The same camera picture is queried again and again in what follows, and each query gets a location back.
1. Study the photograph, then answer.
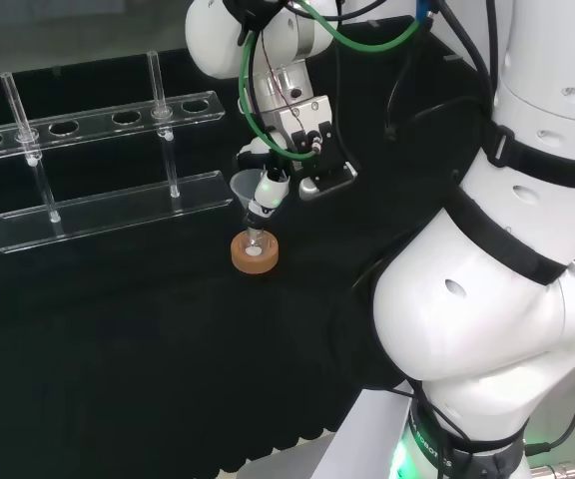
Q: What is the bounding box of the clear round-bottom flask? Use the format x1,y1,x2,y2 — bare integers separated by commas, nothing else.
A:
240,227,272,260

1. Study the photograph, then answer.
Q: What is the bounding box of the black bench cloth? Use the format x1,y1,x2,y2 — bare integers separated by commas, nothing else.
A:
0,14,498,473

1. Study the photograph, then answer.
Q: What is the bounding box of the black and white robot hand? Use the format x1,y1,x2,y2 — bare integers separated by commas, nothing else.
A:
235,94,359,230

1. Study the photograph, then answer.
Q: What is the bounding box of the clear acrylic funnel stand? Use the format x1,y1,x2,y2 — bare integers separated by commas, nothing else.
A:
0,49,235,255

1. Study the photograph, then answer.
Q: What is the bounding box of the brown cork ring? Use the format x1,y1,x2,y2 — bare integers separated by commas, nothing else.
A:
230,231,280,274

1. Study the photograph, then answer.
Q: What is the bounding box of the green cable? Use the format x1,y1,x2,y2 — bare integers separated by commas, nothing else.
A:
237,0,431,162

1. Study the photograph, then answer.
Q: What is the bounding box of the clear plastic funnel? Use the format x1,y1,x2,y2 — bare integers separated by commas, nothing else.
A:
229,169,269,250

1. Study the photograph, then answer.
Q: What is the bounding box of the grey metal base plate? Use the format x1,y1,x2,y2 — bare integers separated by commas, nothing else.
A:
310,387,416,479

